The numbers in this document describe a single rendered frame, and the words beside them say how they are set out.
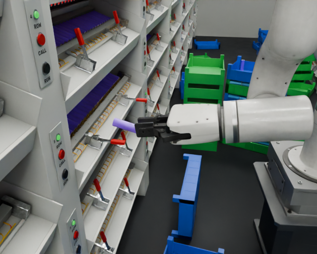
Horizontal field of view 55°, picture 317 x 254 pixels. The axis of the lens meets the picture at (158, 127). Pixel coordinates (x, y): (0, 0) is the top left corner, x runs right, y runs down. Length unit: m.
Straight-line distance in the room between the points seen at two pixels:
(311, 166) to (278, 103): 0.47
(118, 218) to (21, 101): 0.74
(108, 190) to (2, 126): 0.53
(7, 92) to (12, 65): 0.04
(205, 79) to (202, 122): 1.03
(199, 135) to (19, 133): 0.31
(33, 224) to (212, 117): 0.37
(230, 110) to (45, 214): 0.38
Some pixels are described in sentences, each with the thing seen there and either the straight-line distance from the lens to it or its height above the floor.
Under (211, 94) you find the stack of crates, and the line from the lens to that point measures 1.62.
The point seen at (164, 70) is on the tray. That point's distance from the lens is 1.87.
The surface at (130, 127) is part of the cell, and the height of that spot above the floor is 0.64.
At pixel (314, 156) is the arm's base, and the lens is 1.03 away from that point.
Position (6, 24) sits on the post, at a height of 0.88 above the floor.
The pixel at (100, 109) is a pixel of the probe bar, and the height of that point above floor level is 0.58.
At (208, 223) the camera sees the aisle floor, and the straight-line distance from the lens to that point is 1.34.
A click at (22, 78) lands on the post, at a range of 0.47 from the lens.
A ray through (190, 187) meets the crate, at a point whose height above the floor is 0.20.
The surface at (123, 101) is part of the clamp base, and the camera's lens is 1.00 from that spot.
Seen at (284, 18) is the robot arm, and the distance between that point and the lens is 0.56.
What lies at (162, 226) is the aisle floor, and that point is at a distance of 1.31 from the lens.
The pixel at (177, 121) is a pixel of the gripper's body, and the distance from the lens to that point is 0.58.
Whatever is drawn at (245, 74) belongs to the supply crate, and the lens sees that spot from 1.67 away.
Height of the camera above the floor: 0.95
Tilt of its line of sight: 28 degrees down
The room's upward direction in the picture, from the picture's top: straight up
